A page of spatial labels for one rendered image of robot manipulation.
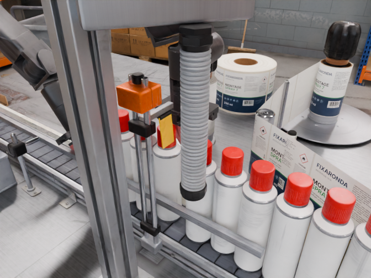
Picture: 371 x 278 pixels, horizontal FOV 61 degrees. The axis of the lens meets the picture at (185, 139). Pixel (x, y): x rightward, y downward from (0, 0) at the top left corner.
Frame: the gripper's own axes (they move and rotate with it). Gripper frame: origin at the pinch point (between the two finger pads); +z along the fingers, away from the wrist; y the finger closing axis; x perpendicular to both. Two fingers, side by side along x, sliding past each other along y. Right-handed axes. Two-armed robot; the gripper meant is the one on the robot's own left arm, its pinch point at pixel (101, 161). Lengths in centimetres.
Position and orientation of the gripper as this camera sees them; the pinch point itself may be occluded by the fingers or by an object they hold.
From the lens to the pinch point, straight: 73.6
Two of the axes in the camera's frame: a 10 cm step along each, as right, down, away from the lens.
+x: -6.4, 2.7, 7.2
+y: 5.8, -4.5, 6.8
